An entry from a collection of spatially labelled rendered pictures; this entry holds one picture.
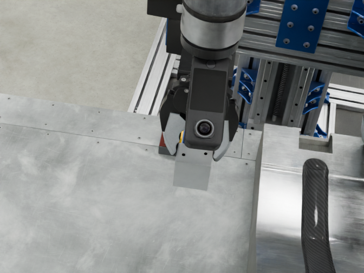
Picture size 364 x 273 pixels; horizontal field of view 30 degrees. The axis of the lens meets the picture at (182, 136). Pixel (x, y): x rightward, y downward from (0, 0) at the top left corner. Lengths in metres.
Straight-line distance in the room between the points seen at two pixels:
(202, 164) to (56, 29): 1.82
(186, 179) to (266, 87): 0.82
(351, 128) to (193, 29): 1.38
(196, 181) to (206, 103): 0.18
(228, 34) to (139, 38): 1.87
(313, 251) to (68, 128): 0.48
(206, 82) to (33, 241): 0.39
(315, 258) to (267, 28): 0.68
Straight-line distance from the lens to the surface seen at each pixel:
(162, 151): 1.14
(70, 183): 1.11
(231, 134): 0.91
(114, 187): 1.10
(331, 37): 1.49
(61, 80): 2.47
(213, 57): 0.81
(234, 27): 0.79
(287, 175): 1.03
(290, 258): 0.92
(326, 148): 1.12
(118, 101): 2.38
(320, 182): 1.04
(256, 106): 1.82
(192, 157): 0.94
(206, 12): 0.77
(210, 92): 0.81
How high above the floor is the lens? 1.66
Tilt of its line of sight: 47 degrees down
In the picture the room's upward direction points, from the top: 6 degrees clockwise
